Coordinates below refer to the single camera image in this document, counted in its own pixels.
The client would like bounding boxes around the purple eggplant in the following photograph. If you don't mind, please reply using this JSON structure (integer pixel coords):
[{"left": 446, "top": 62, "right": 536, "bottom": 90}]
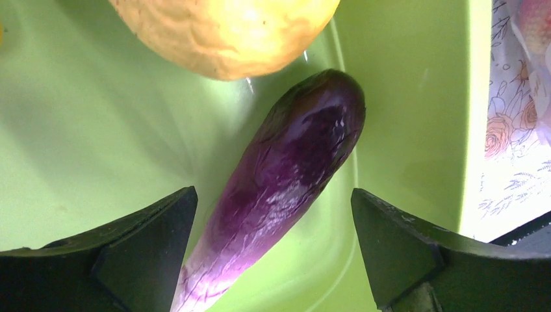
[{"left": 171, "top": 69, "right": 366, "bottom": 311}]

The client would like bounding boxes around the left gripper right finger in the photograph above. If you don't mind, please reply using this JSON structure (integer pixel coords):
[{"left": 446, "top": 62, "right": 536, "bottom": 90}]
[{"left": 351, "top": 188, "right": 550, "bottom": 311}]

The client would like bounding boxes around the green plastic tray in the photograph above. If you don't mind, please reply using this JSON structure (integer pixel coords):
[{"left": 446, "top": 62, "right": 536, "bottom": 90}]
[{"left": 1, "top": 1, "right": 492, "bottom": 311}]

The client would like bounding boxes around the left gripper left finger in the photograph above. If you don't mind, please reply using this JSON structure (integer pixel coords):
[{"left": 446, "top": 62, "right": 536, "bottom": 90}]
[{"left": 1, "top": 187, "right": 198, "bottom": 312}]

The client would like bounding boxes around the clear zip top bag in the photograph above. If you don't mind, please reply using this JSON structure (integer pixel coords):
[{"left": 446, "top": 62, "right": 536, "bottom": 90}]
[{"left": 507, "top": 0, "right": 550, "bottom": 145}]

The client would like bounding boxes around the yellow lemon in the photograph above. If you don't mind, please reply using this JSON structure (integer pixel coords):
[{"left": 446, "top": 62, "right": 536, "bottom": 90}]
[{"left": 112, "top": 0, "right": 339, "bottom": 81}]

